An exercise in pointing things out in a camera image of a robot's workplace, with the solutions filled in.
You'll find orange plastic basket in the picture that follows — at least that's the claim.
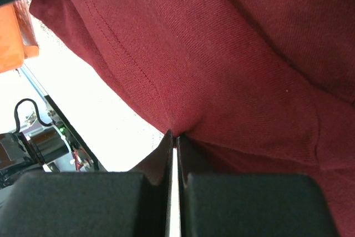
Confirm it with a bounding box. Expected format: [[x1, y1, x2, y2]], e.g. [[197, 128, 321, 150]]
[[1, 0, 39, 73]]

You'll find maroon t shirt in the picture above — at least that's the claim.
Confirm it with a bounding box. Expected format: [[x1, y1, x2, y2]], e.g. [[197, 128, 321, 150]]
[[30, 0, 354, 236]]

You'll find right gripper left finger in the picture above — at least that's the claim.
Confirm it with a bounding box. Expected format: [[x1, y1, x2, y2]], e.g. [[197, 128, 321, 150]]
[[1, 132, 173, 236]]

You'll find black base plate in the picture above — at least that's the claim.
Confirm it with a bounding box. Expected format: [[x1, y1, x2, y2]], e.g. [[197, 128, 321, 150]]
[[44, 95, 107, 172]]

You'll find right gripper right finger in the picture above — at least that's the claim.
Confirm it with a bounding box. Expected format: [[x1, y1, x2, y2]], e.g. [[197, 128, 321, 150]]
[[176, 136, 338, 236]]

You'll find floral table mat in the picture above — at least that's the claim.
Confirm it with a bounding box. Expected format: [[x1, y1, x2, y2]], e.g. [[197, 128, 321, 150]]
[[0, 14, 164, 172]]

